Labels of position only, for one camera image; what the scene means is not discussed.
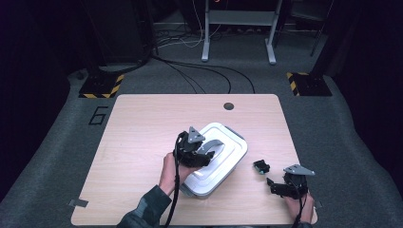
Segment black stand pole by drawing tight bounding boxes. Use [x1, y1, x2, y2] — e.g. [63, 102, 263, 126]
[309, 0, 337, 59]

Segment clear brown plastic container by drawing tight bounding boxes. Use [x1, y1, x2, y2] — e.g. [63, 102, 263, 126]
[180, 125, 249, 199]

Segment small black device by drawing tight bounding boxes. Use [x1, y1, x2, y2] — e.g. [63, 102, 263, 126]
[253, 159, 271, 176]

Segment black yellow striped base plate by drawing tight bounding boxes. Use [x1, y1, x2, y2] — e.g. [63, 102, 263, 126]
[78, 73, 125, 100]
[286, 71, 334, 97]

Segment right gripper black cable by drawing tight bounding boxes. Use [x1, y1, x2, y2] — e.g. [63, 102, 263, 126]
[290, 181, 308, 228]

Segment bundle of floor cables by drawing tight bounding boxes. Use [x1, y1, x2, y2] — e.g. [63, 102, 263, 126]
[154, 28, 204, 49]

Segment large black cabinet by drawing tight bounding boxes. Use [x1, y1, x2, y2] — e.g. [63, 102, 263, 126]
[80, 0, 158, 66]

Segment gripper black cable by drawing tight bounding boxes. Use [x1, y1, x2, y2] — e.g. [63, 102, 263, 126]
[290, 181, 308, 228]
[163, 132, 188, 228]

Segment person's left hand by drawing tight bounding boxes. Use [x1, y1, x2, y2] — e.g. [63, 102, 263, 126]
[158, 151, 200, 196]

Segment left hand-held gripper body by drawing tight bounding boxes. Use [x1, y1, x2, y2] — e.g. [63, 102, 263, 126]
[173, 126, 213, 168]

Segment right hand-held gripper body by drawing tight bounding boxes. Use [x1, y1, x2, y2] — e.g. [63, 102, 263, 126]
[282, 163, 317, 200]

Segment white metal desk frame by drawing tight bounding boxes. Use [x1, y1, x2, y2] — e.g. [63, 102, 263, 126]
[201, 0, 283, 67]

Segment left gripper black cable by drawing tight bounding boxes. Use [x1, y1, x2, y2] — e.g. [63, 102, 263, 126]
[163, 132, 188, 228]

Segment white lid with grey handle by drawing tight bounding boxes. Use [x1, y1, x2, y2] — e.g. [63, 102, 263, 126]
[182, 122, 249, 195]

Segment long black floor cable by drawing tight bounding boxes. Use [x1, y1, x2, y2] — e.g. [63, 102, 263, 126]
[151, 54, 257, 95]

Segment person's right hand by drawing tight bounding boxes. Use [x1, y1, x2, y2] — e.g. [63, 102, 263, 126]
[283, 193, 316, 224]

